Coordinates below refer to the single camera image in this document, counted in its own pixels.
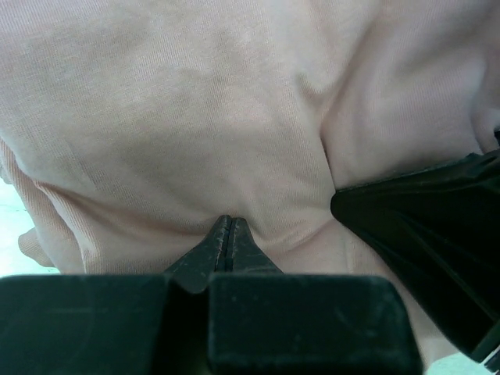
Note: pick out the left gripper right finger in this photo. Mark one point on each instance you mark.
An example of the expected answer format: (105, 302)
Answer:
(263, 321)

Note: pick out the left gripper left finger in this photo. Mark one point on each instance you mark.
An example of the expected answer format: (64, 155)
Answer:
(112, 324)

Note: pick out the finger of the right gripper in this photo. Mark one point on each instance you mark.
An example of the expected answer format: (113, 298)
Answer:
(438, 230)

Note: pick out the dusty pink t shirt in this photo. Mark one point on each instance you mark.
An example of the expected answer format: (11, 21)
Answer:
(128, 128)

